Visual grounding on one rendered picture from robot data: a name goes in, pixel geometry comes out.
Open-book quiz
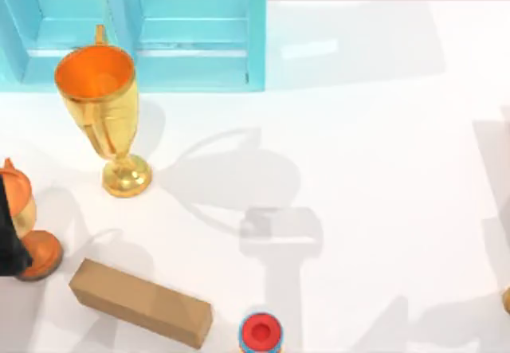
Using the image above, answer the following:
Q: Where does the orange copper trophy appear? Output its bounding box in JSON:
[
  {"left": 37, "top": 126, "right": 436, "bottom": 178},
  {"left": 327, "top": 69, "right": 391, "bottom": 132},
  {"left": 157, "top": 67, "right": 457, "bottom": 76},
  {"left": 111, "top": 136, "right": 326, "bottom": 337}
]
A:
[{"left": 0, "top": 157, "right": 65, "bottom": 281}]

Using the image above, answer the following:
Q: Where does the light blue rack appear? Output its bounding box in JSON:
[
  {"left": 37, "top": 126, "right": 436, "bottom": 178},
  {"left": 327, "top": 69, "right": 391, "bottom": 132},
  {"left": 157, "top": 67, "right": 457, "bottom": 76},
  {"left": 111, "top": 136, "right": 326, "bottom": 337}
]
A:
[{"left": 0, "top": 0, "right": 267, "bottom": 93}]

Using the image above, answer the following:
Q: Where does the brown cardboard box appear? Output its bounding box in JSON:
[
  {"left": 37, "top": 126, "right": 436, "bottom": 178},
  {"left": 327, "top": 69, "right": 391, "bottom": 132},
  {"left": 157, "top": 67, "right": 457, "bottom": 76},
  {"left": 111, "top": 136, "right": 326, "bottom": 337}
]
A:
[{"left": 68, "top": 258, "right": 214, "bottom": 350}]

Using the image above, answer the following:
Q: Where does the tall gold trophy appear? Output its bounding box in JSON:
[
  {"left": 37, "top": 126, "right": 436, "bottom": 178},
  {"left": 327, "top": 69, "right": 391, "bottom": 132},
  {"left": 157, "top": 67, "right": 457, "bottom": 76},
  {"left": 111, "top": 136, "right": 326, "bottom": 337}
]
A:
[{"left": 54, "top": 24, "right": 153, "bottom": 199}]

